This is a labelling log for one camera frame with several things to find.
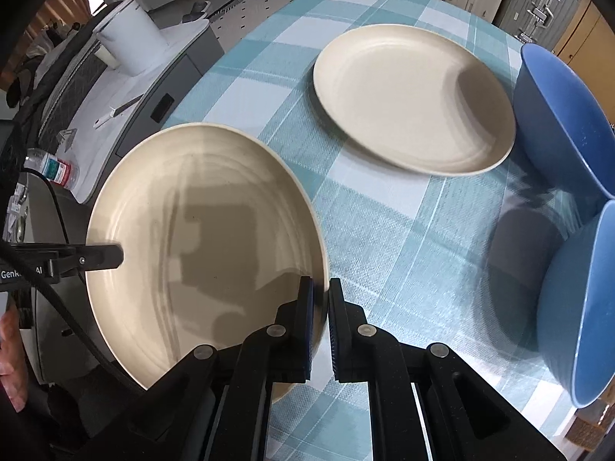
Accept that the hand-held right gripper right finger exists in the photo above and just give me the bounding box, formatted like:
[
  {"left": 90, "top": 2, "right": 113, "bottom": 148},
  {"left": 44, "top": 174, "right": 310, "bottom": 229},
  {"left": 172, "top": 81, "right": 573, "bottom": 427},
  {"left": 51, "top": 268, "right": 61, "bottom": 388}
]
[{"left": 329, "top": 279, "right": 568, "bottom": 461}]

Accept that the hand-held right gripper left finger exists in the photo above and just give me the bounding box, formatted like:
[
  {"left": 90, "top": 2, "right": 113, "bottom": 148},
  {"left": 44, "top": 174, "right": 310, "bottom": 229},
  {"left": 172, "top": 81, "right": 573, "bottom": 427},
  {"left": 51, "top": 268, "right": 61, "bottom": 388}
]
[{"left": 79, "top": 276, "right": 318, "bottom": 461}]

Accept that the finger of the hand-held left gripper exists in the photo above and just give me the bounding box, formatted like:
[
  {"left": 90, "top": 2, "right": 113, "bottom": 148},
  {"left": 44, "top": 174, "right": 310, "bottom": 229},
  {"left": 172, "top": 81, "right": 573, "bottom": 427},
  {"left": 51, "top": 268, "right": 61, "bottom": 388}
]
[{"left": 45, "top": 244, "right": 124, "bottom": 280}]

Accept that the cream plate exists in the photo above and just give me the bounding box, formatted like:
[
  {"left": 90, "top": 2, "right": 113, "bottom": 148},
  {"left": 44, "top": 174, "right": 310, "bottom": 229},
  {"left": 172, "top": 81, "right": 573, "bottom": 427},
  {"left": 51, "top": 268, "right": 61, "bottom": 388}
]
[
  {"left": 313, "top": 24, "right": 517, "bottom": 177},
  {"left": 85, "top": 123, "right": 331, "bottom": 404}
]

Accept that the blue bowl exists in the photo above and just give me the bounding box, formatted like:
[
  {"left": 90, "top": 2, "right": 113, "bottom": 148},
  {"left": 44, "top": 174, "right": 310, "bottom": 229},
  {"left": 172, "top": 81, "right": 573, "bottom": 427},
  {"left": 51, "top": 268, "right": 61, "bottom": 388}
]
[
  {"left": 513, "top": 43, "right": 615, "bottom": 200},
  {"left": 535, "top": 199, "right": 615, "bottom": 409}
]

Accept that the person's left hand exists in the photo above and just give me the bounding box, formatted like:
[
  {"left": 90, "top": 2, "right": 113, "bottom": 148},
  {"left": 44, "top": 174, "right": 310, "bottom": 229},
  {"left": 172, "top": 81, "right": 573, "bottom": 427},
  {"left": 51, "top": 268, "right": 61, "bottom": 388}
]
[{"left": 0, "top": 307, "right": 28, "bottom": 392}]

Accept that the clear bottle with label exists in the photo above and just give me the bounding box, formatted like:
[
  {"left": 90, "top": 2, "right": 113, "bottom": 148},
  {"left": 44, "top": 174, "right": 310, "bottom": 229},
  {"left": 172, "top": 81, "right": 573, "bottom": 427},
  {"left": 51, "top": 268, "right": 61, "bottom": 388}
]
[{"left": 26, "top": 150, "right": 78, "bottom": 188}]

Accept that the white pen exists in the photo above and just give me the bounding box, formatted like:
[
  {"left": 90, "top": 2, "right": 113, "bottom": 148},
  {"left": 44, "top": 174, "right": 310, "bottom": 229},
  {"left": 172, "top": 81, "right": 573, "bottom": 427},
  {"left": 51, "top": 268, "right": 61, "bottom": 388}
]
[{"left": 93, "top": 96, "right": 142, "bottom": 128}]

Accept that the black quilted bag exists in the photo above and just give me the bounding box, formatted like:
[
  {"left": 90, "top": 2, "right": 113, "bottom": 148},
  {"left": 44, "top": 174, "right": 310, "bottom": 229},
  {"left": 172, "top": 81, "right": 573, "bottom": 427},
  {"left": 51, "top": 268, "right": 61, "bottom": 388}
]
[{"left": 10, "top": 22, "right": 113, "bottom": 142}]

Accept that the white cylindrical bucket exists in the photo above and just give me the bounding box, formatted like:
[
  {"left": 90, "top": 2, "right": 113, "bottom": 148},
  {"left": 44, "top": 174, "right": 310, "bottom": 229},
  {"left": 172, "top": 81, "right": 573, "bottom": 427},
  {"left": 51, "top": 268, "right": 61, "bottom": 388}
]
[{"left": 93, "top": 0, "right": 170, "bottom": 76}]

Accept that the brown curtain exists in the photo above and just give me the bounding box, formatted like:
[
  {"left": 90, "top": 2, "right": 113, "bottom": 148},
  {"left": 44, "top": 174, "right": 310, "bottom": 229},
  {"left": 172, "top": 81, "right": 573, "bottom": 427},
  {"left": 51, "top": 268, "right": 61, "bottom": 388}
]
[{"left": 29, "top": 0, "right": 104, "bottom": 44}]

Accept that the grey slipper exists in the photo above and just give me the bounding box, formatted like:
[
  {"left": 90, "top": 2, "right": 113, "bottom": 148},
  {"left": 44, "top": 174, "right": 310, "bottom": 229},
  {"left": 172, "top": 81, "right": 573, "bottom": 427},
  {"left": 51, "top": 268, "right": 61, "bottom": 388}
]
[{"left": 180, "top": 0, "right": 212, "bottom": 22}]

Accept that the woven basket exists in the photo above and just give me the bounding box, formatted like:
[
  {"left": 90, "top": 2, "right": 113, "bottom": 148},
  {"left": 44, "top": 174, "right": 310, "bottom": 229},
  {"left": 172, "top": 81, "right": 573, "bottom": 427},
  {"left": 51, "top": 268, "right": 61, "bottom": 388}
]
[{"left": 567, "top": 394, "right": 613, "bottom": 452}]

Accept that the cream patterned rug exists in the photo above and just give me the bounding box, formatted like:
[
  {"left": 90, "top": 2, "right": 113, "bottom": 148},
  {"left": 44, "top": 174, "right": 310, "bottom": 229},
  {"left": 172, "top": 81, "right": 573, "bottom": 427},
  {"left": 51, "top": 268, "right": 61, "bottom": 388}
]
[{"left": 206, "top": 0, "right": 308, "bottom": 53}]

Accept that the wooden door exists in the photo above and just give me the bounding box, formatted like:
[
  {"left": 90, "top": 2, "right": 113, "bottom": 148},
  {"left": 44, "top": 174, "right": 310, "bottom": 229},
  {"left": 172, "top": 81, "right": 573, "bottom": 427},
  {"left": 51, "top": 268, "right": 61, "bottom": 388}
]
[{"left": 552, "top": 0, "right": 615, "bottom": 70}]

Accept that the silver suitcase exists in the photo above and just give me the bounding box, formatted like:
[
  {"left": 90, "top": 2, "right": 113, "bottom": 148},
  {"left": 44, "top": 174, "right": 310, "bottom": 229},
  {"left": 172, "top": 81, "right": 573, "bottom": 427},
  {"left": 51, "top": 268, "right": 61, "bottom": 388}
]
[{"left": 497, "top": 0, "right": 584, "bottom": 44}]

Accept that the black cable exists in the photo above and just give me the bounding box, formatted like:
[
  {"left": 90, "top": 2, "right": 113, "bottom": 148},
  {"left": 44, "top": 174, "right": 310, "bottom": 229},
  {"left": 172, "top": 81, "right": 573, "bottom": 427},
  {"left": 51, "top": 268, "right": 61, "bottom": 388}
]
[{"left": 0, "top": 239, "right": 145, "bottom": 395}]

